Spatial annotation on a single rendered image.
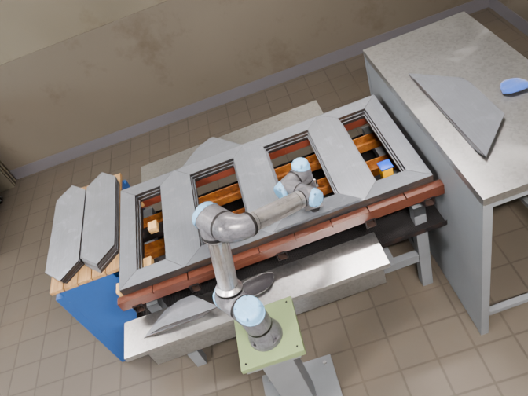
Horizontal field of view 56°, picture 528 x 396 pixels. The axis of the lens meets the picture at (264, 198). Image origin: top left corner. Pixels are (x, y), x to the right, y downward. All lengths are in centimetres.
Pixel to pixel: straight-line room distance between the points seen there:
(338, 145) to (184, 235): 92
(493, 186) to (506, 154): 18
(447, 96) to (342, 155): 57
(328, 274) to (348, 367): 69
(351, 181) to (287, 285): 58
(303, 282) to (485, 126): 104
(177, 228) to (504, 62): 179
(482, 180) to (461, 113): 40
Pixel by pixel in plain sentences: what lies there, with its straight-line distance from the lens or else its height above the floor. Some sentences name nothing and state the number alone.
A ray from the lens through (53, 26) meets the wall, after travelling 467.
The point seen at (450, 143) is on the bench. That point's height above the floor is 105.
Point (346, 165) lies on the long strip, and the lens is 252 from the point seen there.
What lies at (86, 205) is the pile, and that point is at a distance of 310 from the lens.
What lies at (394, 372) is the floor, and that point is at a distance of 282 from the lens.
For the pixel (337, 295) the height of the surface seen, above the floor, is 35.
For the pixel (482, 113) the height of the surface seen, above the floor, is 107.
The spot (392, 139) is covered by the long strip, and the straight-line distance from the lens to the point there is 261.
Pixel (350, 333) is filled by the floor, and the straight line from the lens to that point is 294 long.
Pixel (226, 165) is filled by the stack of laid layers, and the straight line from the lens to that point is 282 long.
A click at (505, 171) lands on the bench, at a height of 105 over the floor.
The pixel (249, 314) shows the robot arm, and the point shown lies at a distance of 202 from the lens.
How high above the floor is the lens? 256
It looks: 43 degrees down
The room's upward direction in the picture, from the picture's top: 23 degrees counter-clockwise
